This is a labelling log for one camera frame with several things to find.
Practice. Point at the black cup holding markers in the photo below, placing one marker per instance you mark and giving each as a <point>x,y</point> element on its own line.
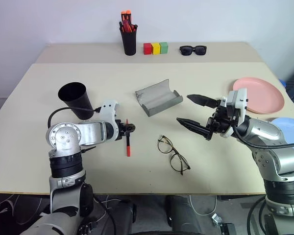
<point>129,42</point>

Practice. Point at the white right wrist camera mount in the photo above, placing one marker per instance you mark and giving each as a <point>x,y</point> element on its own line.
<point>240,98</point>

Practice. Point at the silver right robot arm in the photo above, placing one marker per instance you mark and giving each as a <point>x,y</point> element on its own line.
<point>267,129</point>

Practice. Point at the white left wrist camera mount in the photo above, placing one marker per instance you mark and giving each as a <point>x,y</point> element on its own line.
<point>107,110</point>

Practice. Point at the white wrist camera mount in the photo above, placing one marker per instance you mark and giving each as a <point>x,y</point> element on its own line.
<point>107,110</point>
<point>240,98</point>

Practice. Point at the orange capped marker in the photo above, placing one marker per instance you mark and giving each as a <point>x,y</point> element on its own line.
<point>129,16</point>
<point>124,17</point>

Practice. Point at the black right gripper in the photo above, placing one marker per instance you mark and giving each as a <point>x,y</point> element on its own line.
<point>220,121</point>

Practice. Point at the grey open glasses case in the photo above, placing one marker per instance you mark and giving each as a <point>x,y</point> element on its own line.
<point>159,100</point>

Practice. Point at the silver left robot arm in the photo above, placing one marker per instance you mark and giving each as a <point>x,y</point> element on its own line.
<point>88,129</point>

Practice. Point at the small metal connector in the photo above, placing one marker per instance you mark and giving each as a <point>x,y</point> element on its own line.
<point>216,219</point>

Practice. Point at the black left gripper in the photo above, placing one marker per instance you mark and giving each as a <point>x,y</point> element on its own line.
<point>121,129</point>

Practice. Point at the yellow cube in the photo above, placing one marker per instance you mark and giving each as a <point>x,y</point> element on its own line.
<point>155,48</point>

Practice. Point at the thin tortoiseshell eyeglasses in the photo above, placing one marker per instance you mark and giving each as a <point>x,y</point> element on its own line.
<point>172,146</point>

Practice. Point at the pink plate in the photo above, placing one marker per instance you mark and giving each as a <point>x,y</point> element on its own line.
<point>262,95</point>

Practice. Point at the red cube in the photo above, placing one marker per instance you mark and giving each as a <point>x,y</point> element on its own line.
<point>147,48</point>

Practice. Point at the black sunglasses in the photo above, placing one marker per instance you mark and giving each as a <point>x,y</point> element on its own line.
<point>186,50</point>

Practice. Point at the empty black cup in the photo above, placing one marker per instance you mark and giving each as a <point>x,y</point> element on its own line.
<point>76,98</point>

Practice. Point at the red and black marker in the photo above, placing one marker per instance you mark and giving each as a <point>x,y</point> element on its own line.
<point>128,147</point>

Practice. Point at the green cube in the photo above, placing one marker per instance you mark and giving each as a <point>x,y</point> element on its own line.
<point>164,47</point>

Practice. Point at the light blue plate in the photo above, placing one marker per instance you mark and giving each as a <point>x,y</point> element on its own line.
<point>291,129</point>

